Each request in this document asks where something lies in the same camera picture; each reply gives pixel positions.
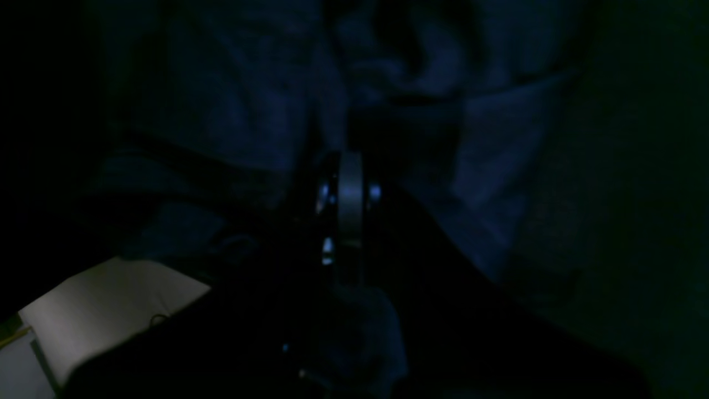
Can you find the dark grey T-shirt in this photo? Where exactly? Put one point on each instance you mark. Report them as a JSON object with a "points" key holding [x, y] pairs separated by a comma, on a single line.
{"points": [[220, 104]]}

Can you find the black table cloth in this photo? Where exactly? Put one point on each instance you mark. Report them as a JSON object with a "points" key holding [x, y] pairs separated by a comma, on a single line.
{"points": [[614, 246]]}

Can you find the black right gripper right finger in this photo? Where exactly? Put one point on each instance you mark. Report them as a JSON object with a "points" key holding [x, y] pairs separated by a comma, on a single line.
{"points": [[457, 334]]}

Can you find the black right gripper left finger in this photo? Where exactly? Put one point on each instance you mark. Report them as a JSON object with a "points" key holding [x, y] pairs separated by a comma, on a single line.
{"points": [[247, 335]]}

